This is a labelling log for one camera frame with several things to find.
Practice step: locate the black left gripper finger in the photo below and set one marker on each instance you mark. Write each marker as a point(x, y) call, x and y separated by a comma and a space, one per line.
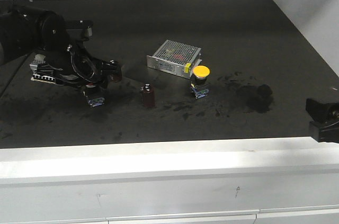
point(109, 67)
point(100, 80)

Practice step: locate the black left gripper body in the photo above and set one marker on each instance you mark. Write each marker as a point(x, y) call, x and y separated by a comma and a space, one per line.
point(74, 64)

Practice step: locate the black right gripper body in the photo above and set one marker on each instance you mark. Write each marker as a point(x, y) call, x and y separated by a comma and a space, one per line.
point(324, 124)

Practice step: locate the red mushroom push button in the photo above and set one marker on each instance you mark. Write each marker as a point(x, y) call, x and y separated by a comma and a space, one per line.
point(94, 95)

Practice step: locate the yellow mushroom push button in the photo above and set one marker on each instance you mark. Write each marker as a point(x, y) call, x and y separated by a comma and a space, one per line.
point(199, 87)

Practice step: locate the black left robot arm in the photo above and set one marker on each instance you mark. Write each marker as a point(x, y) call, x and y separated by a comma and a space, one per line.
point(26, 30)

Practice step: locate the rear dark red capacitor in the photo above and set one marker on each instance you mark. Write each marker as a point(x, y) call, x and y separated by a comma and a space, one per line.
point(116, 77)

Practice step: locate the dark red capacitor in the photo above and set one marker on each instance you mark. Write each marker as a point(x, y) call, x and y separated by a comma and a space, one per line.
point(148, 95)
point(116, 77)

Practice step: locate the left metal power supply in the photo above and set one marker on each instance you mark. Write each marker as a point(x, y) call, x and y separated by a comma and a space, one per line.
point(43, 72)

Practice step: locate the metal power supply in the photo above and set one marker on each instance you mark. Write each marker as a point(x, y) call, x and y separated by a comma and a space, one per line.
point(175, 58)
point(43, 72)

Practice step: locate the front dark red capacitor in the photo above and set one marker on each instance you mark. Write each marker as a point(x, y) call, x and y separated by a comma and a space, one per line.
point(148, 95)

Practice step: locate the right metal power supply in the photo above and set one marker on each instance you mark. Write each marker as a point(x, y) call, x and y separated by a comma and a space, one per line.
point(175, 58)

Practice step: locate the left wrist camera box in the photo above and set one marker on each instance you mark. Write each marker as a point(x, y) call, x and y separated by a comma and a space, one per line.
point(79, 29)

